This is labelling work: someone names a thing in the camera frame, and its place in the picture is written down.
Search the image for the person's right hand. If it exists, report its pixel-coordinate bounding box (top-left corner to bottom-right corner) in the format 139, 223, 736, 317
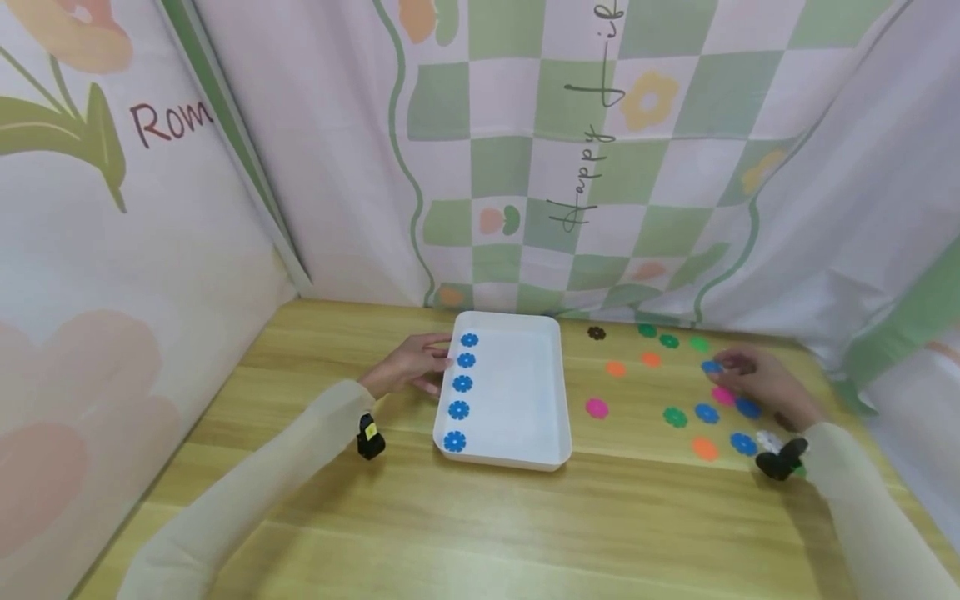
712, 347, 827, 433

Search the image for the white rectangular plastic tray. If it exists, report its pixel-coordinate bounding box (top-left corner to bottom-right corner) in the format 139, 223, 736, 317
432, 311, 573, 473

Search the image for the person's left forearm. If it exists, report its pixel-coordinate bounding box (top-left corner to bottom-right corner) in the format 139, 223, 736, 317
113, 379, 378, 600

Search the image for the person's left hand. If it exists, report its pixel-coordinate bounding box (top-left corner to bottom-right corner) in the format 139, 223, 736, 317
359, 332, 456, 402

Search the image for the black wrist band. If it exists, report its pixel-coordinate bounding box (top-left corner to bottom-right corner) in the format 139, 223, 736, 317
356, 412, 388, 462
753, 429, 810, 483

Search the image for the person's right forearm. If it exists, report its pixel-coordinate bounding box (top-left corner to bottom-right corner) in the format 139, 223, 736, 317
803, 420, 960, 600

